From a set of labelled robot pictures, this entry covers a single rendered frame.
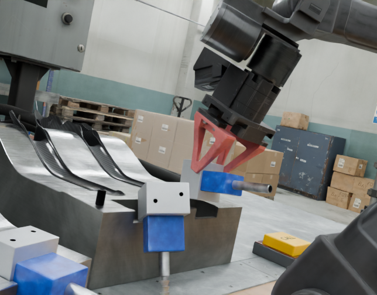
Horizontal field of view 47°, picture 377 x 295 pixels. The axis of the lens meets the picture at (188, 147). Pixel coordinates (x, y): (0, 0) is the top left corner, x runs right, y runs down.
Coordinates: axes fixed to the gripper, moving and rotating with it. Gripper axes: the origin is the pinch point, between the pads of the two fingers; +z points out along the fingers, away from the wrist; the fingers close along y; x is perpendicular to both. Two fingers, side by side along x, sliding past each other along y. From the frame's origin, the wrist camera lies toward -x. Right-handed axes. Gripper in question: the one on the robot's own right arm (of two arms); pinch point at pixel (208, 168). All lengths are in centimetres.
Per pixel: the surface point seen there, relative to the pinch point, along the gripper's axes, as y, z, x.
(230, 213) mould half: -5.5, 4.7, 3.7
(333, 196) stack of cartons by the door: -650, 105, -238
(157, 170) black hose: -34, 21, -41
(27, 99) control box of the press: -16, 28, -86
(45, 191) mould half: 17.8, 11.0, -6.9
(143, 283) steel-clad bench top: 9.4, 13.4, 7.6
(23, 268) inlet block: 29.1, 6.8, 11.4
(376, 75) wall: -669, -99, -304
